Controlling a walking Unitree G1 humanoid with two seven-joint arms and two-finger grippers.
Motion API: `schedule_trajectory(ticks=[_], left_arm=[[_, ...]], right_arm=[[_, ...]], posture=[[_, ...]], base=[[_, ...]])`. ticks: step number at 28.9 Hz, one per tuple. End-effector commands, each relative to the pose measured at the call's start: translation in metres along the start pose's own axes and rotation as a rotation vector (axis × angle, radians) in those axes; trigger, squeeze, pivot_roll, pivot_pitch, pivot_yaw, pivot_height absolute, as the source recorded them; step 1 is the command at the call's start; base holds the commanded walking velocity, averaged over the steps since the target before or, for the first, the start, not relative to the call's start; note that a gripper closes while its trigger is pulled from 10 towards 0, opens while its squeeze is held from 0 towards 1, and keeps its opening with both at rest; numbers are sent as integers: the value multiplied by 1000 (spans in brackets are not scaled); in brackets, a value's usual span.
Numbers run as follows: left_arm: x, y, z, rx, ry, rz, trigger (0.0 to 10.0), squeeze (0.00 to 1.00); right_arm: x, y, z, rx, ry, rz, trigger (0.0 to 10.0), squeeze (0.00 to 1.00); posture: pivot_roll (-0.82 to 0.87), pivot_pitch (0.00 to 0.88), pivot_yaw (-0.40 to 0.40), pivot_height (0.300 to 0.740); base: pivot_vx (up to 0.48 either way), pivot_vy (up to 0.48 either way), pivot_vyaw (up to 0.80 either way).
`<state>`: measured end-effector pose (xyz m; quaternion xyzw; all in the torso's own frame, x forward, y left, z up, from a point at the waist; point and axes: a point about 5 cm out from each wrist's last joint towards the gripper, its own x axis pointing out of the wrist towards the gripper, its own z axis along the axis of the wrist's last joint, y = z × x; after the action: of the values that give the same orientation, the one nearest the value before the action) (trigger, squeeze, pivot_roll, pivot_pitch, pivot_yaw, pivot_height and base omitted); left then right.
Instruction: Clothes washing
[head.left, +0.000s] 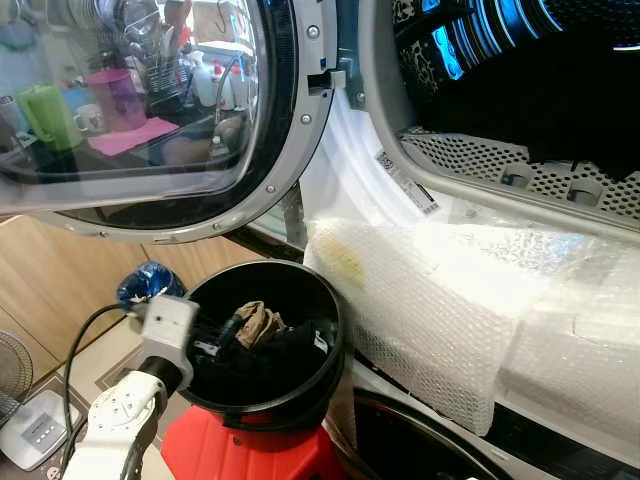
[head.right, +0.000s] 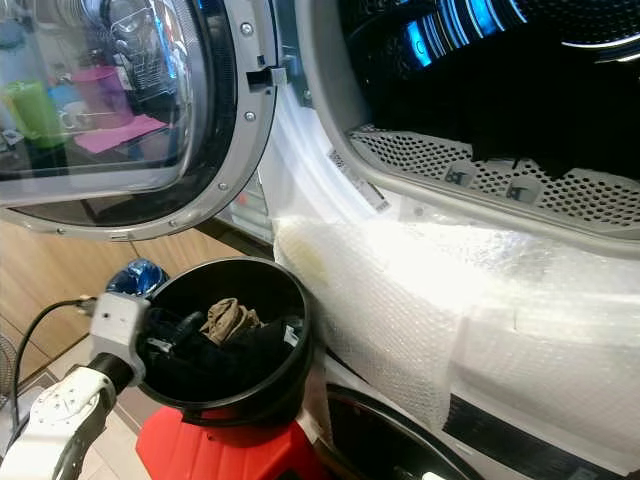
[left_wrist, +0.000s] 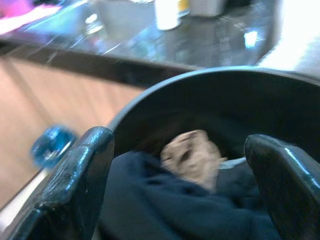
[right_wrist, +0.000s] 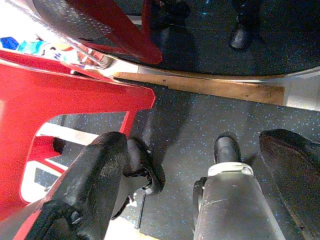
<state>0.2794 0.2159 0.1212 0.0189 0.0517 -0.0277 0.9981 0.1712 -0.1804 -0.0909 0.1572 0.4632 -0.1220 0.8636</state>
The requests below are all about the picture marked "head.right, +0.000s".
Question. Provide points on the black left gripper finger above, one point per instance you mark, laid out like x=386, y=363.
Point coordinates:
x=192, y=325

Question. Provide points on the dark garment with white tag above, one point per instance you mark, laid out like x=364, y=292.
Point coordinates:
x=240, y=365

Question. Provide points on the black round bucket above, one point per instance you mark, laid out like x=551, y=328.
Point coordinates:
x=260, y=405

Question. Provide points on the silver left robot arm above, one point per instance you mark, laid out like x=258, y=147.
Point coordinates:
x=60, y=415

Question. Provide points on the white washing machine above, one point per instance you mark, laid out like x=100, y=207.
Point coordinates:
x=295, y=160

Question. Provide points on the brown crumpled garment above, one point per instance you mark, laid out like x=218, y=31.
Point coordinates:
x=228, y=318

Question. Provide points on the bin with blue liner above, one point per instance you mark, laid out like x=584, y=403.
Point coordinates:
x=135, y=275

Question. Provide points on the wooden cabinet front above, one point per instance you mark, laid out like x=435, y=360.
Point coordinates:
x=60, y=280

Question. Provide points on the red plastic stool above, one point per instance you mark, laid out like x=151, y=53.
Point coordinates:
x=210, y=450

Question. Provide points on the round glass washer door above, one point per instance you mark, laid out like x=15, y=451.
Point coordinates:
x=245, y=150

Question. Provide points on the black round lower washer door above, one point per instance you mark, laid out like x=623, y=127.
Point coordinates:
x=370, y=445

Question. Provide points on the white barcode label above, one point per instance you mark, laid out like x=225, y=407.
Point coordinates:
x=360, y=185

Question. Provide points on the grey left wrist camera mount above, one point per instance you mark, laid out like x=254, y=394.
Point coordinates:
x=117, y=325

